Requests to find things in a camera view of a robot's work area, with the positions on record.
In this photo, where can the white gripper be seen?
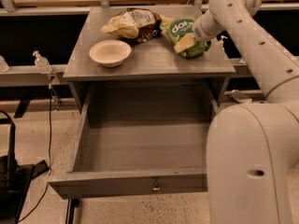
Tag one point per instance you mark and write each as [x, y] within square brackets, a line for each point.
[199, 32]

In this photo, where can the green rice chip bag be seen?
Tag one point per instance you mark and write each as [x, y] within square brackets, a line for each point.
[175, 29]

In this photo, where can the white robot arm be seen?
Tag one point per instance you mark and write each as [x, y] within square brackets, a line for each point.
[250, 148]

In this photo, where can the yellow brown chip bag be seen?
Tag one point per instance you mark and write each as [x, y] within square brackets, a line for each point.
[135, 24]

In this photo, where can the open grey top drawer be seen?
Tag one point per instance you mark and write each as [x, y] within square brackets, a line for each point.
[139, 141]

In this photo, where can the small white pump bottle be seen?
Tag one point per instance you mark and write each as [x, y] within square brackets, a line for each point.
[221, 41]

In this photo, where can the grey cabinet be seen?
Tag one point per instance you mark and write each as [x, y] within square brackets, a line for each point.
[153, 59]

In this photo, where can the white paper bowl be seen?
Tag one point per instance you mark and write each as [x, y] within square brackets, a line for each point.
[110, 53]

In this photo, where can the clear sanitizer pump bottle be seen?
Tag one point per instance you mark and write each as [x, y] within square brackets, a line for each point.
[42, 63]

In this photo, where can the clear bottle at left edge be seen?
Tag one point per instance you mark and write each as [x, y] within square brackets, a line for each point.
[3, 65]

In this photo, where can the black stand base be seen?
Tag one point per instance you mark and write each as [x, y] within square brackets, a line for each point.
[15, 179]

